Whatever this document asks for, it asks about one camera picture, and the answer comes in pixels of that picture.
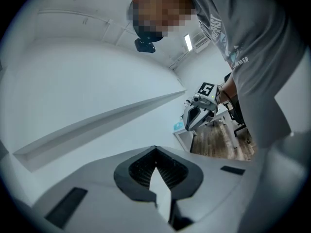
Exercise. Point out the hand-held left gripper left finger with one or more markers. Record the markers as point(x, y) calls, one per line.
point(97, 203)

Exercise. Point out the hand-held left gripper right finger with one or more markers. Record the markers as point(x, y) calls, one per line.
point(213, 198)

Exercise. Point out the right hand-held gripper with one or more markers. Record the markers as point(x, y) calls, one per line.
point(206, 101)

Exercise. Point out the person's right forearm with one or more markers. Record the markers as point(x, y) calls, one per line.
point(229, 91)

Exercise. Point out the light blue box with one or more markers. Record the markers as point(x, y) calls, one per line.
point(178, 126)

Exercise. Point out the woven wristband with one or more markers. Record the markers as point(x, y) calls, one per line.
point(219, 93)

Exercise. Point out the black office chair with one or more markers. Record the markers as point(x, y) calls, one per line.
point(236, 110)

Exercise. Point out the person's grey trousers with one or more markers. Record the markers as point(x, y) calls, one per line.
point(279, 178)

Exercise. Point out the white air conditioner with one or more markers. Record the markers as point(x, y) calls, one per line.
point(201, 47)

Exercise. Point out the ceiling light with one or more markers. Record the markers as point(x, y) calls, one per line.
point(187, 42)

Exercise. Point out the person's grey printed shirt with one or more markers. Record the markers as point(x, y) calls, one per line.
point(255, 45)

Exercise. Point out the person's head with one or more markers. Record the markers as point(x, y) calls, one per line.
point(165, 11)

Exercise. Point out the black head camera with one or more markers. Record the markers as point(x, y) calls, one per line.
point(145, 46)

